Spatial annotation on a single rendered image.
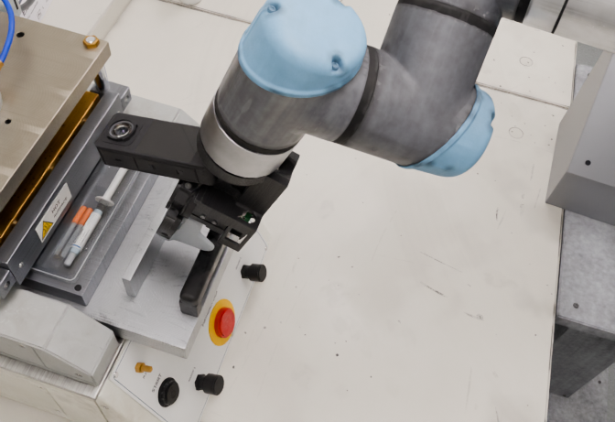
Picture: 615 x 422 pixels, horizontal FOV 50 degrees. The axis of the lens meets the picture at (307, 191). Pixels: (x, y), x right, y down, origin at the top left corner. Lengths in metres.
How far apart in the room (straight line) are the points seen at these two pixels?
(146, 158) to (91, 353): 0.22
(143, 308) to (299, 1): 0.39
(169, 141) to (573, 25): 0.33
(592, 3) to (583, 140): 0.61
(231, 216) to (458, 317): 0.49
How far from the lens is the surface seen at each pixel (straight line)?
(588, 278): 1.10
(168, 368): 0.81
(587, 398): 1.87
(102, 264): 0.72
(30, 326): 0.69
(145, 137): 0.59
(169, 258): 0.73
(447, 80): 0.47
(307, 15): 0.43
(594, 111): 1.08
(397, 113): 0.46
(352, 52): 0.43
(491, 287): 1.02
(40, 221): 0.69
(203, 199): 0.58
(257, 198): 0.57
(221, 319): 0.87
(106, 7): 1.29
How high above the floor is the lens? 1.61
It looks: 55 degrees down
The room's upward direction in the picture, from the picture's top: 8 degrees clockwise
